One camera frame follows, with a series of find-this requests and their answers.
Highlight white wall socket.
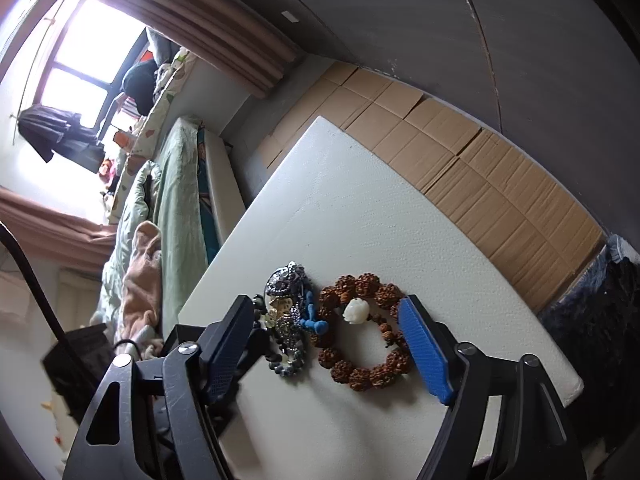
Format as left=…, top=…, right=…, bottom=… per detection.
left=281, top=10, right=299, bottom=24

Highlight dark hanging clothes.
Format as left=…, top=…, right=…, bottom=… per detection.
left=17, top=104, right=105, bottom=174

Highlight flattened cardboard sheets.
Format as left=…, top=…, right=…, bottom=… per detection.
left=258, top=62, right=604, bottom=313

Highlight black jewelry box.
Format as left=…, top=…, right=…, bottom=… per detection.
left=160, top=322, right=270, bottom=437

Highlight green bed quilt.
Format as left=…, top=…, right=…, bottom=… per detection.
left=90, top=117, right=208, bottom=335

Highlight black bag on sill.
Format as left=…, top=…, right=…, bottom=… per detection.
left=122, top=58, right=157, bottom=116

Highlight pink curtain left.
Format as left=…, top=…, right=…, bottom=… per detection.
left=1, top=188, right=116, bottom=274

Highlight pink curtain right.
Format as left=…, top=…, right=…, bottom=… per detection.
left=100, top=0, right=300, bottom=98

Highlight pink curtain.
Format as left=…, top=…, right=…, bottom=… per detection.
left=1, top=188, right=116, bottom=274
left=100, top=0, right=300, bottom=98

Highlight pink fleece blanket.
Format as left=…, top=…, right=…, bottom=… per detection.
left=114, top=221, right=163, bottom=359

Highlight floral window seat cushion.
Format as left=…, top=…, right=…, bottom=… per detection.
left=105, top=47, right=196, bottom=224

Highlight white bed frame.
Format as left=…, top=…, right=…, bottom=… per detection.
left=204, top=129, right=246, bottom=245

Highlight brown rudraksha bead bracelet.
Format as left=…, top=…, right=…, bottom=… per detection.
left=310, top=272, right=416, bottom=392

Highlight dark bead rhinestone jewelry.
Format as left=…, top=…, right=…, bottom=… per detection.
left=254, top=261, right=312, bottom=379

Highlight black cable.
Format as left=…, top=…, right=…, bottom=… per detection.
left=0, top=221, right=68, bottom=346

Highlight blue braided flower keychain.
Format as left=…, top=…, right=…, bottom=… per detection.
left=298, top=289, right=329, bottom=336

